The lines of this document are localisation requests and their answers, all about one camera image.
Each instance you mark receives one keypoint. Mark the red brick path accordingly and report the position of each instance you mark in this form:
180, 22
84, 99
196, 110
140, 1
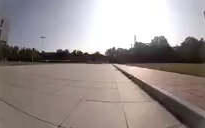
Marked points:
190, 86

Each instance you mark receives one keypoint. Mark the thin tower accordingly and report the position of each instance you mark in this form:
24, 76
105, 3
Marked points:
135, 39

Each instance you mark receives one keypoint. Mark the row of trees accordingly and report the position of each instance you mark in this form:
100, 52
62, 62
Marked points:
156, 51

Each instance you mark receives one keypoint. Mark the grass lawn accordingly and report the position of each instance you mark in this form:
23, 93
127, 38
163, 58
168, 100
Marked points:
190, 69

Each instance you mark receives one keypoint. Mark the grey stone kerb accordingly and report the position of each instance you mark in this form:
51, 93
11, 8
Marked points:
163, 98

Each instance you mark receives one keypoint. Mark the tall floodlight pole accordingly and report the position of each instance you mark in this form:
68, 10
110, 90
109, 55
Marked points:
42, 42

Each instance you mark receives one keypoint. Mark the grey concrete slab pavement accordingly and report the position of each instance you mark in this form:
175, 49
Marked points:
73, 86

